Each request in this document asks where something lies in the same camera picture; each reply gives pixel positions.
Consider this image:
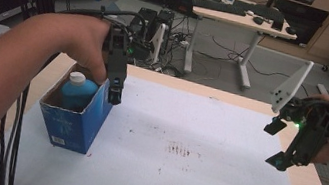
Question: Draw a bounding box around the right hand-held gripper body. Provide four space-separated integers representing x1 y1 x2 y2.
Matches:
261 55 329 173

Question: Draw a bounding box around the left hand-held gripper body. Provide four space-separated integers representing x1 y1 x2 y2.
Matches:
99 13 168 89

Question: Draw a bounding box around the blue bottle with white cap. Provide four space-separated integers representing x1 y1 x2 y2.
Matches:
57 69 102 115

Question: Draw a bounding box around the blue cardboard box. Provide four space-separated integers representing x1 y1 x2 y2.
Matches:
32 59 119 158

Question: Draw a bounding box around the person's left hand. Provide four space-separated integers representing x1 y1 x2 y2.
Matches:
25 7 118 85

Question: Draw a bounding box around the black computer tower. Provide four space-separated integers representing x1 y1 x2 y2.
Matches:
124 4 176 65

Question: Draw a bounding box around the black computer mouse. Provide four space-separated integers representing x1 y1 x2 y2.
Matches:
285 26 299 37
252 15 266 26

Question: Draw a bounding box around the white paper sheet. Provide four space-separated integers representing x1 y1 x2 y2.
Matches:
0 53 328 185

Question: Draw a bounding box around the black keyboard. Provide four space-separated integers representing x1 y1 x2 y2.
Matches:
190 0 248 18

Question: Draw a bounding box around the light wooden desk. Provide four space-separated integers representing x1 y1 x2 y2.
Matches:
180 4 300 97

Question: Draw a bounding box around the black floor cable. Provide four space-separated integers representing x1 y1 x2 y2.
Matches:
206 35 296 81

